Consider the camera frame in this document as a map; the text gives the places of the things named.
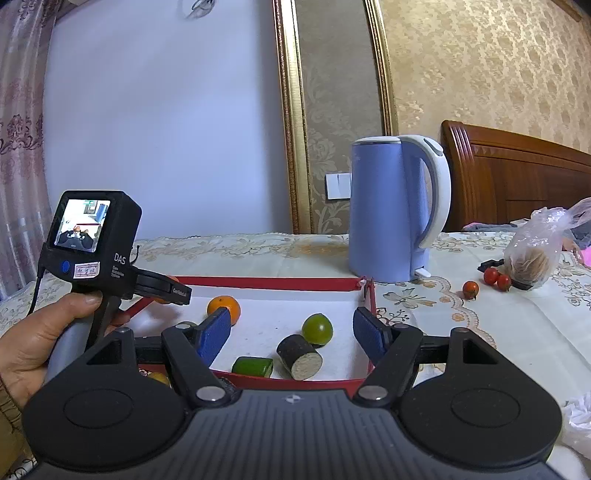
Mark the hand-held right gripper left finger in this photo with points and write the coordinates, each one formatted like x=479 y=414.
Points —
x=214 y=334

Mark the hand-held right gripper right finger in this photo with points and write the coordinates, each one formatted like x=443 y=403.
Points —
x=369 y=334

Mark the orange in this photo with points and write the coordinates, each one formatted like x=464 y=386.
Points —
x=226 y=307
x=173 y=278

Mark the green cucumber piece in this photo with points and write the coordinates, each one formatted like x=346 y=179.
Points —
x=249 y=367

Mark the round green fruit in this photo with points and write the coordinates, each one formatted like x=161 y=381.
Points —
x=317 y=328

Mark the red cardboard box lid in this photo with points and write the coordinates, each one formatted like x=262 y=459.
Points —
x=272 y=323

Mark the eggplant piece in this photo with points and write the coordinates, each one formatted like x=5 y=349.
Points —
x=300 y=357

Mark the person's left hand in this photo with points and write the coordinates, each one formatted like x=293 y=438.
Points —
x=32 y=341

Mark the yellow-green fruit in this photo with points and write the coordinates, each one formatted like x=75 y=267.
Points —
x=159 y=378

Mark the red cherry tomato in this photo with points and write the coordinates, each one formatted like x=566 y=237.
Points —
x=470 y=289
x=503 y=281
x=491 y=276

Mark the floral lace tablecloth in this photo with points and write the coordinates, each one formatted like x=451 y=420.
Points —
x=485 y=332

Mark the blue electric kettle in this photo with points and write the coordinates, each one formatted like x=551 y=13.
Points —
x=388 y=212

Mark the patterned curtain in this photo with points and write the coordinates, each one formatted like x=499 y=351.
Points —
x=23 y=138

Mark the black plastic object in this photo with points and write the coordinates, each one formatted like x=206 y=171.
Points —
x=491 y=264

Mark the grey cloth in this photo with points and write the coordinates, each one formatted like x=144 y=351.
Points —
x=489 y=227

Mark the brown fuzzy fruit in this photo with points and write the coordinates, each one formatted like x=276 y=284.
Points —
x=530 y=267

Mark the small white charger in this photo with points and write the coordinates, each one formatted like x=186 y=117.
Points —
x=518 y=223

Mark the clear plastic bag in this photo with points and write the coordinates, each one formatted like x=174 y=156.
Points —
x=540 y=240

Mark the wooden headboard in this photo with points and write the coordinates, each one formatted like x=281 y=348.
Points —
x=517 y=184

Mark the white plastic bag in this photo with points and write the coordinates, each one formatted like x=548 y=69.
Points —
x=579 y=420

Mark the pink cloth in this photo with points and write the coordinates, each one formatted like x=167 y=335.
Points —
x=585 y=254

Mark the white light switch panel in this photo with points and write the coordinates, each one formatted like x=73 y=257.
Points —
x=338 y=185

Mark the gold wall moulding frame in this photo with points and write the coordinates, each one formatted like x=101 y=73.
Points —
x=288 y=115

